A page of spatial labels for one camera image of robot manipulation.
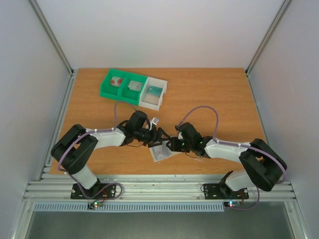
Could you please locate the right controller board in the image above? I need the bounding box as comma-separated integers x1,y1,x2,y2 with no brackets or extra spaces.
224,201,241,208

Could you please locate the teal card in bin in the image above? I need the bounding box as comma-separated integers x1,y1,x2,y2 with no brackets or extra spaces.
148,86,163,97

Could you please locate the left aluminium frame post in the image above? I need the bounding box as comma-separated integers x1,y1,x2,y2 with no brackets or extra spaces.
27,0,74,76

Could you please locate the aluminium frame post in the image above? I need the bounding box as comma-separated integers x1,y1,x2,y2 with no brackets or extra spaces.
27,0,74,76
244,0,294,75

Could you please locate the grey card in bin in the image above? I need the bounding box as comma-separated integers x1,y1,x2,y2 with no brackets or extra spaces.
128,81,143,92

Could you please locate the aluminium front rail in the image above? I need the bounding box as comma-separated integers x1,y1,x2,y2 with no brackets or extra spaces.
23,164,297,202

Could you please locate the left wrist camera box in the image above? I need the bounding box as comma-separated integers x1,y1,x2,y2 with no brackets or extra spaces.
150,118,159,126

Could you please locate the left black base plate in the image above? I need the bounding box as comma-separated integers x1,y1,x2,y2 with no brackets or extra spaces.
70,183,117,200

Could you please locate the right aluminium frame post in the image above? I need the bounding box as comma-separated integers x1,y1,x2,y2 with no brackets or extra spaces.
244,0,294,75

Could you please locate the white bin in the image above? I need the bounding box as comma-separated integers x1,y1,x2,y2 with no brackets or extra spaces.
138,77,167,111

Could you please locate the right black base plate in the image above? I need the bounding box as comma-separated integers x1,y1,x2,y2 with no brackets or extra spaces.
200,183,249,200

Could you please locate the grey slotted cable duct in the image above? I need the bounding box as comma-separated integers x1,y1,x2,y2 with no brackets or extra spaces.
33,202,224,213

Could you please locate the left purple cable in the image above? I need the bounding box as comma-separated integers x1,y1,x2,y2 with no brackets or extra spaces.
57,101,155,200

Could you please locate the green bin far left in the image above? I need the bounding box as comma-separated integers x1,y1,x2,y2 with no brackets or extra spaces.
100,69,129,101

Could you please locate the controller board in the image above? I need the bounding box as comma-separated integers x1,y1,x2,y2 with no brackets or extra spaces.
87,201,103,210
224,201,241,208

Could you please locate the left controller board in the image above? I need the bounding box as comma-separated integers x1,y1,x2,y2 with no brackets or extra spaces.
87,201,103,210

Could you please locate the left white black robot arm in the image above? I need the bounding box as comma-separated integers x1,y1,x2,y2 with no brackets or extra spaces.
50,111,170,199

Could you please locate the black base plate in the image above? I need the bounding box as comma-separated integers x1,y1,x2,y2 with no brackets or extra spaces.
70,183,117,200
200,183,249,200

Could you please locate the green bin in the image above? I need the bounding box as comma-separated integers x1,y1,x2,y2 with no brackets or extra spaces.
121,73,147,106
100,69,129,101

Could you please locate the card with red circles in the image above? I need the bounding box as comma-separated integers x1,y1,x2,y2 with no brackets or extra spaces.
110,76,124,87

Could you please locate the green bin middle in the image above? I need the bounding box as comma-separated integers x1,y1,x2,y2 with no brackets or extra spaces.
121,73,147,106

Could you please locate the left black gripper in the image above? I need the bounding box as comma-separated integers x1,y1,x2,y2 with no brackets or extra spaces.
135,127,170,148

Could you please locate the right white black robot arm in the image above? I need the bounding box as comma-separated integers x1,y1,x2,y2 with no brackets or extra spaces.
166,122,287,199

